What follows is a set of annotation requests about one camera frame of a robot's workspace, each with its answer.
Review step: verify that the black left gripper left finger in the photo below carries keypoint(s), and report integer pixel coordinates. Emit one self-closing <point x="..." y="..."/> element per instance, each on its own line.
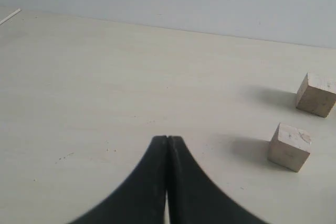
<point x="141" y="197"/>

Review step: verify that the small wooden cube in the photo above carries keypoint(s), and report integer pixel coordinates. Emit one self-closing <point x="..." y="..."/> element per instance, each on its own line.
<point x="316" y="95"/>
<point x="289" y="147"/>

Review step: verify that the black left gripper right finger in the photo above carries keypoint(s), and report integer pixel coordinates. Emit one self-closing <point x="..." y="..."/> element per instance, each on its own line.
<point x="193" y="197"/>

